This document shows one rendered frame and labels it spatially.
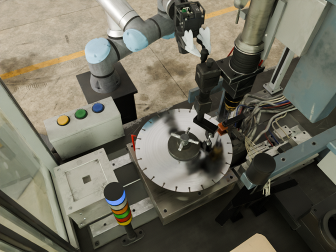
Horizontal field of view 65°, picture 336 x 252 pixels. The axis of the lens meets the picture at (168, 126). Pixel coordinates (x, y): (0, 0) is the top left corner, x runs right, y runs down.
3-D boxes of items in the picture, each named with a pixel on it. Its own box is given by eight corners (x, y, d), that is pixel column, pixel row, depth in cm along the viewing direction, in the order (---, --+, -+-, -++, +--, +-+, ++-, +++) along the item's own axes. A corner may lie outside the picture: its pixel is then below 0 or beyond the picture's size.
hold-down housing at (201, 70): (196, 118, 82) (204, 68, 66) (191, 106, 85) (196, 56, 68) (213, 113, 83) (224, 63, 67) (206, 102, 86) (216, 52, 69)
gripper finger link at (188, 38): (191, 42, 66) (181, 21, 71) (189, 61, 71) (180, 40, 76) (203, 41, 66) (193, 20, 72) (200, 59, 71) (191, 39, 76)
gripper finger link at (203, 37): (210, 39, 67) (194, 20, 72) (207, 58, 71) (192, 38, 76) (221, 36, 67) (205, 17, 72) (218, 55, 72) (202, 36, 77)
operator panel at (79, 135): (62, 160, 110) (49, 141, 97) (55, 141, 115) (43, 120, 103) (125, 135, 117) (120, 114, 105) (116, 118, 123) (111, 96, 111)
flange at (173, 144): (180, 127, 95) (181, 123, 93) (206, 144, 91) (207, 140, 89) (160, 147, 90) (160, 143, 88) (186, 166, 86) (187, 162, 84)
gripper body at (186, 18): (180, 16, 70) (166, -7, 76) (179, 44, 76) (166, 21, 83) (207, 11, 71) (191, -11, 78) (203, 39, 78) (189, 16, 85)
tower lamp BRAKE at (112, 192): (109, 209, 60) (107, 204, 57) (103, 192, 62) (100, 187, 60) (128, 200, 61) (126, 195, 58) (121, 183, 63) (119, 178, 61)
